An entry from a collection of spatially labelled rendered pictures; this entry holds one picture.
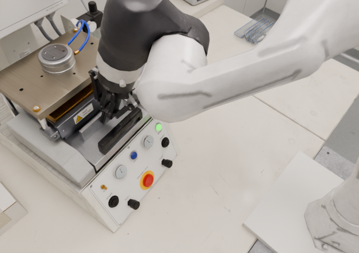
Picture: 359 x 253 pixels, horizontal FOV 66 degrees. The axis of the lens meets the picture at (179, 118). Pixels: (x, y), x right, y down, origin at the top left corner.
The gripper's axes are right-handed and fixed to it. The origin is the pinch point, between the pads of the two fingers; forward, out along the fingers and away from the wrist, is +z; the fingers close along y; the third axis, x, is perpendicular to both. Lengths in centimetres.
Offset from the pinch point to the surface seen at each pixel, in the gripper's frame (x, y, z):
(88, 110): -2.3, -4.0, 0.9
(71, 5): 44, -58, 35
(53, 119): -10.2, -7.4, -0.4
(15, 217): -29.6, -2.2, 26.8
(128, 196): -7.7, 17.8, 16.9
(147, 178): 0.0, 18.7, 16.4
